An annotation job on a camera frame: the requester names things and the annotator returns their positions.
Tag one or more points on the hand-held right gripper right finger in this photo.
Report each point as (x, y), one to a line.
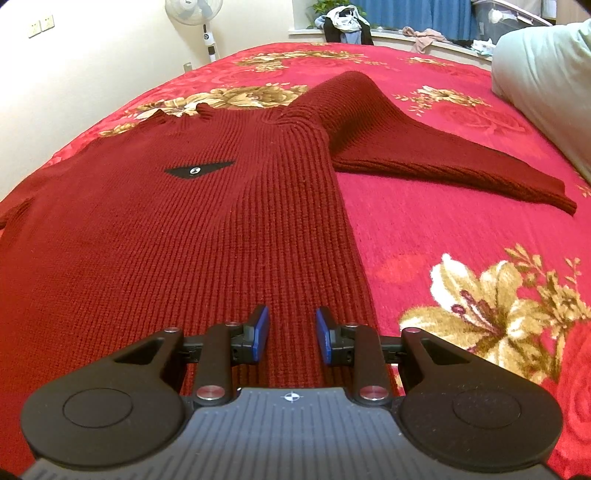
(321, 337)

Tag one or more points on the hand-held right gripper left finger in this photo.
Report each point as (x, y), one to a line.
(262, 333)

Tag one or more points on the dark red knit sweater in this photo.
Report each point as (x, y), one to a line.
(184, 240)

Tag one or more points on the pile of clothes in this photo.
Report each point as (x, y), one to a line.
(346, 23)

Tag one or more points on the red floral blanket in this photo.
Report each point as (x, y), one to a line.
(452, 240)

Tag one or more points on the pink cloth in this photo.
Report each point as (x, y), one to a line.
(421, 37)

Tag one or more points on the white standing fan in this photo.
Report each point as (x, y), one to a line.
(197, 23)

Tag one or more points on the green potted plant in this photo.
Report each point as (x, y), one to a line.
(325, 8)

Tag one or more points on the blue curtain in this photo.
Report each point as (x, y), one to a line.
(415, 16)

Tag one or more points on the pale green pillow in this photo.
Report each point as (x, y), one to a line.
(545, 78)

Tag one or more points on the clear plastic storage box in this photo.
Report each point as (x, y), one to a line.
(501, 14)

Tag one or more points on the white wall socket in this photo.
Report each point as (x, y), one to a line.
(40, 25)

